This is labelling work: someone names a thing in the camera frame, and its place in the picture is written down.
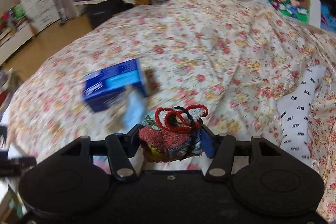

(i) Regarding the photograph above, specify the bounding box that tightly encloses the colourful knitted pouch red cord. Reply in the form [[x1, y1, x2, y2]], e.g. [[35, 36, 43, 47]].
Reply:
[[138, 103, 209, 163]]

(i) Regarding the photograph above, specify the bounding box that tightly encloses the light blue face mask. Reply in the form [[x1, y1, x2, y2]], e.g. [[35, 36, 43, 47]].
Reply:
[[123, 85, 147, 132]]

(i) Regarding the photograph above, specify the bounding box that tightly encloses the blue Tempo tissue pack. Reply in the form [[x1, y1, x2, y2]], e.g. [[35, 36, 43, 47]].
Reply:
[[83, 59, 148, 112]]

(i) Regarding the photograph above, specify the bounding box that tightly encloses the white patterned cloth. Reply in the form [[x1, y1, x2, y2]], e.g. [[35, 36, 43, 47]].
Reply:
[[276, 65, 326, 166]]

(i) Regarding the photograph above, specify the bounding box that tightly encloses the floral bed cover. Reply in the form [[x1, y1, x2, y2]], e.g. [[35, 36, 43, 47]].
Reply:
[[8, 0, 335, 221]]

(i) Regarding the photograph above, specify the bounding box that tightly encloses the low white shelf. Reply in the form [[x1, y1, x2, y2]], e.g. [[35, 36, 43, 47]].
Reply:
[[1, 22, 35, 65]]

